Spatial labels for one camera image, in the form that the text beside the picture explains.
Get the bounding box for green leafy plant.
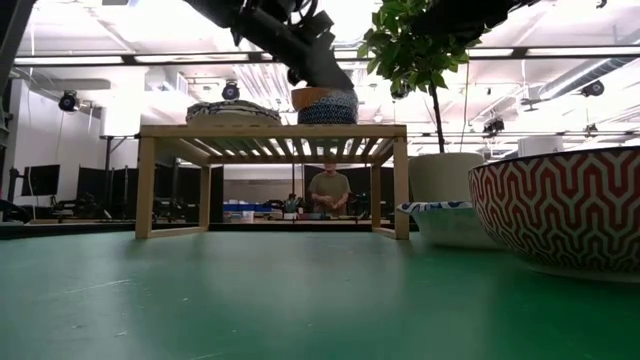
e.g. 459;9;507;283
357;0;471;154

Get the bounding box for dark blue patterned bowl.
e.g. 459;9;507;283
297;88;360;125

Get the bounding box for red zigzag patterned bowl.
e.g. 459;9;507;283
468;145;640;282

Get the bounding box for black computer monitor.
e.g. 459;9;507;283
20;164;61;197

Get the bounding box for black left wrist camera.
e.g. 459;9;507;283
298;9;337;49

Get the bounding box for orange patterned bowl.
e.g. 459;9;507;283
290;86;334;112

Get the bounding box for black room divider panel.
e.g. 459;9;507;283
303;164;372;216

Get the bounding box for white round column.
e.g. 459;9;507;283
517;135;565;157

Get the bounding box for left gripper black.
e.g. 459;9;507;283
234;7;356;91

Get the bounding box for wooden slatted shelf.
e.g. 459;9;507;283
134;123;410;240

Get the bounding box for person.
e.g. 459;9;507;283
307;158;352;217

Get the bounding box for blue storage bins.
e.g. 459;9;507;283
223;202;266;214

